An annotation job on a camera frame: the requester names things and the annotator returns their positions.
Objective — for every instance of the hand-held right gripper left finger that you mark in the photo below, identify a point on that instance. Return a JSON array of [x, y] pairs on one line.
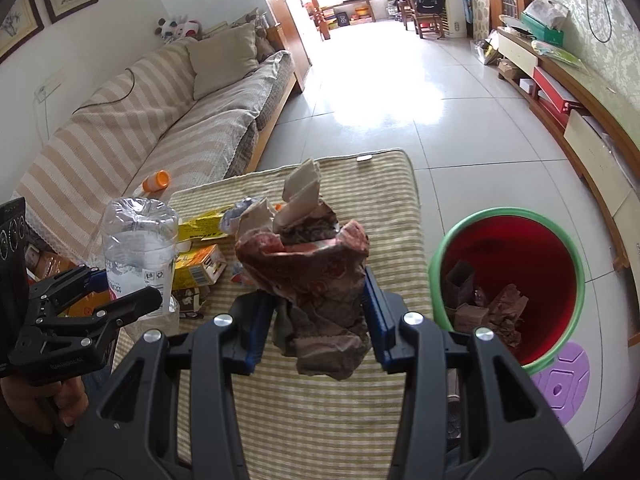
[[257, 335]]

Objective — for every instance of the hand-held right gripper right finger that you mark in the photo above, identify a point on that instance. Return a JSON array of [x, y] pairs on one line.
[[377, 320]]

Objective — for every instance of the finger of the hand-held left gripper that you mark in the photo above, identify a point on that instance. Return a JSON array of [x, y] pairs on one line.
[[125, 307], [75, 280]]

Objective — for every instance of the clear plastic bottle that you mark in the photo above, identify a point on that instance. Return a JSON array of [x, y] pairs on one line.
[[140, 250]]

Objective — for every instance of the brown paper bag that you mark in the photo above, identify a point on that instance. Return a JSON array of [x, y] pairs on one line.
[[310, 285]]

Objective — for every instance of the yellow box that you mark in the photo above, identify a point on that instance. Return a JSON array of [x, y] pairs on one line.
[[205, 227]]

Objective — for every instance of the green red trash bin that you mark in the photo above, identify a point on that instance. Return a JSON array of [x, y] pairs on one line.
[[510, 255]]

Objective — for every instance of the person's left hand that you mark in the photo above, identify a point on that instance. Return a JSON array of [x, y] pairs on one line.
[[30, 402]]

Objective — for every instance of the yellow orange carton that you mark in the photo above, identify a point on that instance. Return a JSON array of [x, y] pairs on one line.
[[197, 267]]

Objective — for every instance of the green striped tablecloth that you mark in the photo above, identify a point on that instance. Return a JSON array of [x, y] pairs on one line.
[[320, 425]]

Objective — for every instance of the crumpled silver wrapper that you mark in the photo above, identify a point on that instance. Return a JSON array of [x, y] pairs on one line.
[[235, 215]]

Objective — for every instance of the crushed brown cardboard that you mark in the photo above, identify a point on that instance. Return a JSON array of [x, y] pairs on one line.
[[500, 315]]

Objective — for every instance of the orange plastic cup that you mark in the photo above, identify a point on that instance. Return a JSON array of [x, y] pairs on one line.
[[157, 181]]

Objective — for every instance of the striped beige sofa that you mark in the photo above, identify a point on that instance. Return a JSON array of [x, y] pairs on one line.
[[150, 125]]

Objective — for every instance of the purple round mat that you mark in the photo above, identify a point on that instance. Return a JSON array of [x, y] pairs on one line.
[[560, 385]]

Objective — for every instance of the beige pillow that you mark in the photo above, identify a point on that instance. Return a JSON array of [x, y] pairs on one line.
[[222, 60]]

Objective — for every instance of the cow plush toy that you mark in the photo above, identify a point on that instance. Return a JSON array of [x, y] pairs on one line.
[[177, 30]]

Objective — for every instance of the small cardboard box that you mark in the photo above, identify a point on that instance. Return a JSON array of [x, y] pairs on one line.
[[510, 70]]

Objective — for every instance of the long wooden television cabinet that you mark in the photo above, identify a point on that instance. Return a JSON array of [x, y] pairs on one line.
[[590, 125]]

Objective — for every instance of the yellow green plastic bag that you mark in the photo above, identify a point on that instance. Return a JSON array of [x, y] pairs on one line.
[[486, 51]]

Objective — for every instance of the red flat box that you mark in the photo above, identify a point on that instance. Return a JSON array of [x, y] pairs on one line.
[[555, 90]]

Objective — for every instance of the brown wooden cabinet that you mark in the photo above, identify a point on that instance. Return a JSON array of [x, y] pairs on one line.
[[290, 40]]

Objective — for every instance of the wooden chair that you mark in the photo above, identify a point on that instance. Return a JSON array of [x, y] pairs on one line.
[[427, 25]]

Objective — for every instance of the green plastic packet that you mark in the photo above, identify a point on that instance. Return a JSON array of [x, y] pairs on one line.
[[557, 54]]

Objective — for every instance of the green box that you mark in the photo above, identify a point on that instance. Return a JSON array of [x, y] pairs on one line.
[[542, 32]]

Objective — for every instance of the white paper bag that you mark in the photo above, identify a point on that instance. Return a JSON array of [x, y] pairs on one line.
[[547, 10]]

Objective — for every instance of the white wall socket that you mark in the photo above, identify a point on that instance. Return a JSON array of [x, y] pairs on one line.
[[47, 90]]

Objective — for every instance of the wooden post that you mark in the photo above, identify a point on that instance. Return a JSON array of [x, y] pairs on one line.
[[315, 10]]

